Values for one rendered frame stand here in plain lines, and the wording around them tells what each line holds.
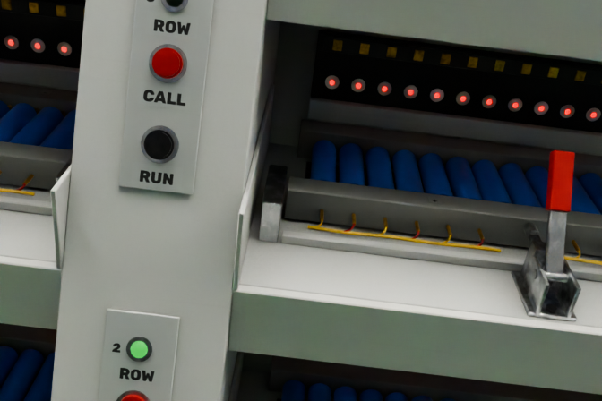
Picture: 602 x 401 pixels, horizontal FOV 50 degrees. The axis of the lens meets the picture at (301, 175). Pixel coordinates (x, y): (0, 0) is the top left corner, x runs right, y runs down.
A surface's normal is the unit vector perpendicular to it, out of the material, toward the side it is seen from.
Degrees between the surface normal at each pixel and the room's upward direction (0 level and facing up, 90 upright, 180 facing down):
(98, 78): 90
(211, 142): 90
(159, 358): 90
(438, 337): 113
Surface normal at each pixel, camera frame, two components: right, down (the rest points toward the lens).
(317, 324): -0.05, 0.47
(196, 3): 0.00, 0.11
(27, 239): 0.11, -0.87
